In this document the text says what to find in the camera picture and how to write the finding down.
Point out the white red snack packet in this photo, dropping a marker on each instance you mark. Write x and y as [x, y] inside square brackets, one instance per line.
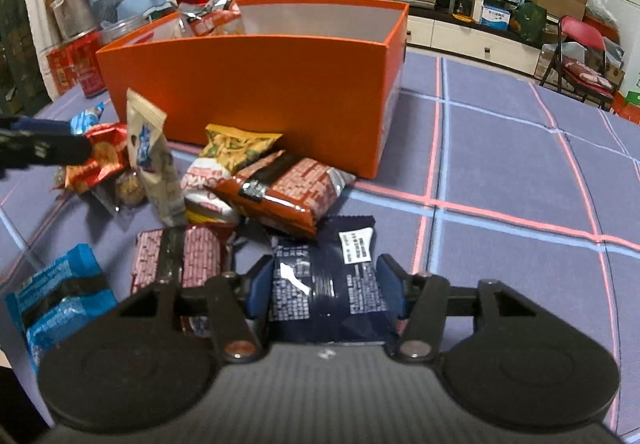
[205, 196]

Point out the orange cardboard box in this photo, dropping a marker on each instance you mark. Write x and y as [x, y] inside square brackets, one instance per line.
[250, 88]

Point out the pink red snack packet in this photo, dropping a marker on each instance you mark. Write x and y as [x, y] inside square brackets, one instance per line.
[200, 254]

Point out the brown cake clear packet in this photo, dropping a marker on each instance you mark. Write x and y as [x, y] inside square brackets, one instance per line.
[127, 189]

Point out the blue silver snack packet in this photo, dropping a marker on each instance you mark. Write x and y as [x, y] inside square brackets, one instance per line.
[87, 116]

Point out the white chest freezer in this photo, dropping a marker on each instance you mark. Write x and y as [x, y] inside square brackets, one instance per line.
[625, 3]

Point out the blue tissue box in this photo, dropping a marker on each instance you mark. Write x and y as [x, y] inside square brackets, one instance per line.
[495, 16]

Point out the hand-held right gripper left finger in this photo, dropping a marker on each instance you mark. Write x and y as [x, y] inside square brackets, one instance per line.
[260, 289]

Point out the red folding chair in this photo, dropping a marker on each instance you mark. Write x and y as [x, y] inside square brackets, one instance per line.
[582, 58]

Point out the beige snack packet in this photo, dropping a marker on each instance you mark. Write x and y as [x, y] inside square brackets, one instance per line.
[150, 163]

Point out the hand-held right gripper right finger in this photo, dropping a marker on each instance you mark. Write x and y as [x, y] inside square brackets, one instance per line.
[392, 289]

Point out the glass tv stand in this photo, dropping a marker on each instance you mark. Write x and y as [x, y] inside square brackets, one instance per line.
[450, 36]

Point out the dark green bag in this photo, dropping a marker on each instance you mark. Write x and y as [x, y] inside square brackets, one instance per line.
[527, 21]

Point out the navy snack packet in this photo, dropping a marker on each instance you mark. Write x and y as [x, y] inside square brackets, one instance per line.
[325, 284]

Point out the yellow green snack packet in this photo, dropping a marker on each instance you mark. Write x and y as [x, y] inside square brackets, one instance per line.
[240, 143]

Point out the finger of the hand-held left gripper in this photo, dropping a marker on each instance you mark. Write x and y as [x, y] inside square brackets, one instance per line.
[50, 148]

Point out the clear plastic cup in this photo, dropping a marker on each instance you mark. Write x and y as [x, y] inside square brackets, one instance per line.
[125, 27]

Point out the brown red snack packet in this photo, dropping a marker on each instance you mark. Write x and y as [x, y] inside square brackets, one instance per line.
[285, 194]

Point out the red drink can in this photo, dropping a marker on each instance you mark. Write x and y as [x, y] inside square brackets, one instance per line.
[92, 78]

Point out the blue checked tablecloth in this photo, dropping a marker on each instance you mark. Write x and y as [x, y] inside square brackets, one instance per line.
[500, 163]

